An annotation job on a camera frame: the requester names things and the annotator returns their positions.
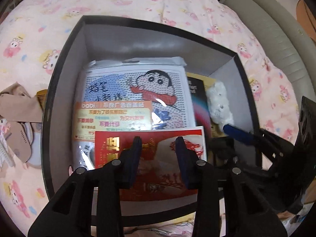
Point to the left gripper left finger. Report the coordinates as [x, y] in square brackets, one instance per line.
[69, 212]

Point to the red gold packet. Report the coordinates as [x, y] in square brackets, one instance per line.
[158, 177]

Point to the black grey storage box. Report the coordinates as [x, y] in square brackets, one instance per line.
[96, 38]

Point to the black yellow book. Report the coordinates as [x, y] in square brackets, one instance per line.
[202, 115]

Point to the white plush toy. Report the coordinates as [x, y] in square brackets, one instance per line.
[218, 105]

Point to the Shin-chan bead art pack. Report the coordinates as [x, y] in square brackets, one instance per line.
[162, 81]

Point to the brown wooden comb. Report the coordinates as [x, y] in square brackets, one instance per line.
[41, 96]

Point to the grey padded headboard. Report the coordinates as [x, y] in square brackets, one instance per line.
[283, 39]

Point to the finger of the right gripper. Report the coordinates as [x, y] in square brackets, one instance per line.
[238, 134]

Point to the beige garment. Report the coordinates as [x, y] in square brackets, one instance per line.
[21, 124]

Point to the orange yellow sticker sheet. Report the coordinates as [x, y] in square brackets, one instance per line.
[115, 116]

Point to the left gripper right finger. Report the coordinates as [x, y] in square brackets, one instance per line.
[247, 212]

